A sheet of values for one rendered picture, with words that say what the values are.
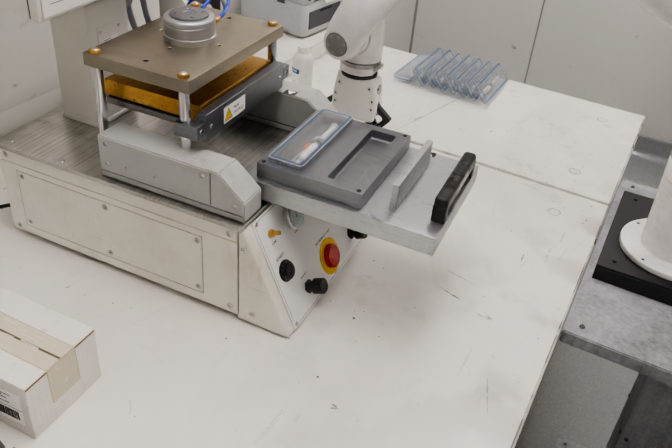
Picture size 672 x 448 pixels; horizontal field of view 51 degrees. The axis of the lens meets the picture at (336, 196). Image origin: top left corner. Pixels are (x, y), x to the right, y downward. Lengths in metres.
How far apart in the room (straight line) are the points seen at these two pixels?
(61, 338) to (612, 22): 2.80
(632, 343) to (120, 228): 0.82
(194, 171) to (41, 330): 0.29
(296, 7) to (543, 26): 1.66
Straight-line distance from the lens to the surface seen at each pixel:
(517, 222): 1.41
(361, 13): 1.31
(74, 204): 1.19
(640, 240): 1.39
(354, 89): 1.47
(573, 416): 2.13
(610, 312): 1.27
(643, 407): 1.55
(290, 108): 1.21
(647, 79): 3.41
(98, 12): 1.20
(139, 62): 1.04
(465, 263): 1.27
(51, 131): 1.26
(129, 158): 1.07
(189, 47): 1.09
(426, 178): 1.06
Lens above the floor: 1.52
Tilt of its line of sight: 33 degrees down
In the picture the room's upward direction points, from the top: 5 degrees clockwise
